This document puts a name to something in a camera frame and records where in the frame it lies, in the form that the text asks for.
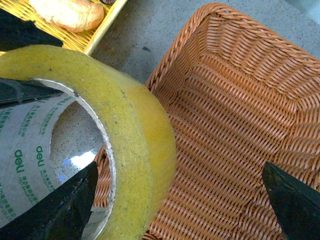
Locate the brown wicker basket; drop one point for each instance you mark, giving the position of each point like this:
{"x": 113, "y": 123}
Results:
{"x": 238, "y": 95}

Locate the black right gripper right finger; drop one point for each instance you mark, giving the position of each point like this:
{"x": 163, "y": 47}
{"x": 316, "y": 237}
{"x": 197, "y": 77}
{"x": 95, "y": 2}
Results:
{"x": 295, "y": 204}

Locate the yellow packing tape roll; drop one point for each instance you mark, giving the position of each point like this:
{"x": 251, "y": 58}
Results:
{"x": 102, "y": 116}

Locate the toy bread loaf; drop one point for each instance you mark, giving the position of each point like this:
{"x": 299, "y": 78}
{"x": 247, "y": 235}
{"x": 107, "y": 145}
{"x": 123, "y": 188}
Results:
{"x": 73, "y": 15}

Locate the yellow woven basket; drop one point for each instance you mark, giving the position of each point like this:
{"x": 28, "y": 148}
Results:
{"x": 84, "y": 42}

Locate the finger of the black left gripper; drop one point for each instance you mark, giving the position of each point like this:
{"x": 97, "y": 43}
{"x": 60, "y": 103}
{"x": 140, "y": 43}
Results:
{"x": 16, "y": 33}

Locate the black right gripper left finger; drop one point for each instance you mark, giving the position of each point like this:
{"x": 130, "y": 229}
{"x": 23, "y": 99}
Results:
{"x": 61, "y": 215}

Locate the small red labelled can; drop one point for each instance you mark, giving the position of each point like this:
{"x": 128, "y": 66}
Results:
{"x": 108, "y": 2}

